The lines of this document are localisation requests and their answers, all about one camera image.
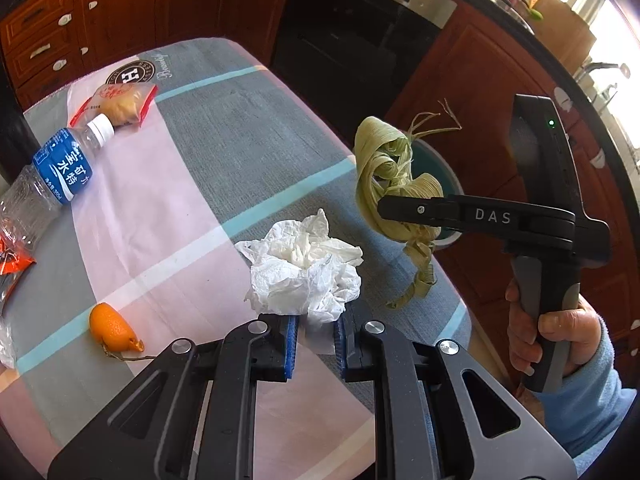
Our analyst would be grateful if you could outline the orange peel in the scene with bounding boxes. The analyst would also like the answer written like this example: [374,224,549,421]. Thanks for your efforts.
[89,302,146,361]

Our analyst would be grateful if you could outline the person's right forearm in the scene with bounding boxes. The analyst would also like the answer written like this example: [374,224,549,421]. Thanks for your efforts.
[520,310,623,461]

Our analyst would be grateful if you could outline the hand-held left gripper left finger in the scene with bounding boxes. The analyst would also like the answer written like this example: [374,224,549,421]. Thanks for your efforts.
[47,312,301,480]

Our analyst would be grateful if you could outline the person's right hand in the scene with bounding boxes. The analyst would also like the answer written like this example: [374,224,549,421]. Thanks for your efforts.
[505,277,608,386]

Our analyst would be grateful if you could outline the clear plastic bag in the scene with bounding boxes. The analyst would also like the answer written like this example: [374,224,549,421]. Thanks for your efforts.
[0,280,18,368]

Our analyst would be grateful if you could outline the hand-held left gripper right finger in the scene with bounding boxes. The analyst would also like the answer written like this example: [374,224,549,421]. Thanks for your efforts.
[334,302,578,480]

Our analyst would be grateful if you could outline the orange snack packet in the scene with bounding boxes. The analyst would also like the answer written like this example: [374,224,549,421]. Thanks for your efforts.
[0,237,38,276]

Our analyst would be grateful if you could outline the white tissue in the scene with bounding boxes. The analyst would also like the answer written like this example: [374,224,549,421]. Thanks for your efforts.
[235,208,364,326]

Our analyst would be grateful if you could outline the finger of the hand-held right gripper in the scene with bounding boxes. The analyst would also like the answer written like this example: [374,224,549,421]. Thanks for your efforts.
[377,194,456,236]

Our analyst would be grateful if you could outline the bread in clear packet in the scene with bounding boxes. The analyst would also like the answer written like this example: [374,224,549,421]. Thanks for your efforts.
[70,82,157,128]

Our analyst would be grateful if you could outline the teal trash bin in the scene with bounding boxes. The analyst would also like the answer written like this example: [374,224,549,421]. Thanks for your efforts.
[407,137,463,248]

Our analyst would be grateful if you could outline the wooden kitchen cabinet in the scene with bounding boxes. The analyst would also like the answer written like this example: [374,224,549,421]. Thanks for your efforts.
[0,0,640,361]

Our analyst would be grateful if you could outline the clear plastic water bottle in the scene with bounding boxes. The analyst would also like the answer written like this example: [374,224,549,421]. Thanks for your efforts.
[0,112,116,256]

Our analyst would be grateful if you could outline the metal faucet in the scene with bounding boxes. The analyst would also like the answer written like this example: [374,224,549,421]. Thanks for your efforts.
[575,61,632,92]

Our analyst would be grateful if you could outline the black built-in oven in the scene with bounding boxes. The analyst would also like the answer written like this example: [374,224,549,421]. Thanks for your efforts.
[272,0,458,131]

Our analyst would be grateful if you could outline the green corn husk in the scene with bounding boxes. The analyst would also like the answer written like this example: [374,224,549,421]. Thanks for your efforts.
[352,99,463,311]

